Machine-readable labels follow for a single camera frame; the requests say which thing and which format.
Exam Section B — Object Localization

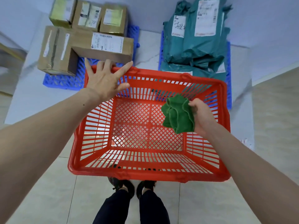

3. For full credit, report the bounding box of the person's right hand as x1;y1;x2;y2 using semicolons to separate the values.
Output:
188;98;218;138

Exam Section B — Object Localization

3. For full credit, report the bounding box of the person's left hand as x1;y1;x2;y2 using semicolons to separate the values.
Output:
84;58;134;103

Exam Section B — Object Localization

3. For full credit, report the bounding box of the green cloth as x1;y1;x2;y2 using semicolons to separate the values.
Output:
160;94;196;134

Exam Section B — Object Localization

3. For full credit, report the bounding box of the blue plastic pallet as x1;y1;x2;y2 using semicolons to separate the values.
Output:
43;25;140;91
158;30;232;110

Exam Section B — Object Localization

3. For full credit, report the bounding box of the large taped cardboard box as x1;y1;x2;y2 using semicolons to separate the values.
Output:
37;25;79;77

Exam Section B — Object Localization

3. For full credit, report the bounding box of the long cardboard box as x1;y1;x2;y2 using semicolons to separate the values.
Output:
70;30;134;64

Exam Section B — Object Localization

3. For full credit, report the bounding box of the small cardboard box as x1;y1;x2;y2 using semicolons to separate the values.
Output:
99;3;128;36

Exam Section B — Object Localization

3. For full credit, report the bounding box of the taped brown cardboard box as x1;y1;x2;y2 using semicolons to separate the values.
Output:
72;0;102;32

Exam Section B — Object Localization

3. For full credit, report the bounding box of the handwritten label teal mailer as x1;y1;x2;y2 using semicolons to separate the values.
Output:
163;0;192;63

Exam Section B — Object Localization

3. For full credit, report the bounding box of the red plastic basket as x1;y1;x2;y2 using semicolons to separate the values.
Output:
68;65;231;184

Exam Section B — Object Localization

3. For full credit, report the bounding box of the yellow label cardboard box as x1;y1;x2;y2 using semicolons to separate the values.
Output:
49;0;78;28

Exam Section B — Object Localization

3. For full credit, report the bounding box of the person's left forearm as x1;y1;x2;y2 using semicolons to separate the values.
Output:
0;88;103;223

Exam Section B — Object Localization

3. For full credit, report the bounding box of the person's right forearm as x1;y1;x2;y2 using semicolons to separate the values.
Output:
205;123;299;224

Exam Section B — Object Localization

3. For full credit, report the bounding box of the person's black right shoe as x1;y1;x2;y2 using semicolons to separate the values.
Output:
136;180;156;200

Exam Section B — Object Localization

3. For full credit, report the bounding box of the person's black shoe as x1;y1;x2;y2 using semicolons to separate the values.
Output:
136;180;156;200
108;164;135;198

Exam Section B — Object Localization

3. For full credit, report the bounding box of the person's black left shoe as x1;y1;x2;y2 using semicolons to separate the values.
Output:
108;164;135;198

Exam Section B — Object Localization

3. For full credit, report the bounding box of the person's right leg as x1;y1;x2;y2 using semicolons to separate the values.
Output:
139;190;171;224

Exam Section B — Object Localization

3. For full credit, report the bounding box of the person's leg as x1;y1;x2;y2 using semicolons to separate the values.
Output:
139;190;171;224
93;190;131;224

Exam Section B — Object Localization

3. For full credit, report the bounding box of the person's left leg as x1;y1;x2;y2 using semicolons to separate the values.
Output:
93;190;131;224

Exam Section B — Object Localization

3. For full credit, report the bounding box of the wooden chair dark seat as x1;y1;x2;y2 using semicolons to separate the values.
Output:
0;42;27;97

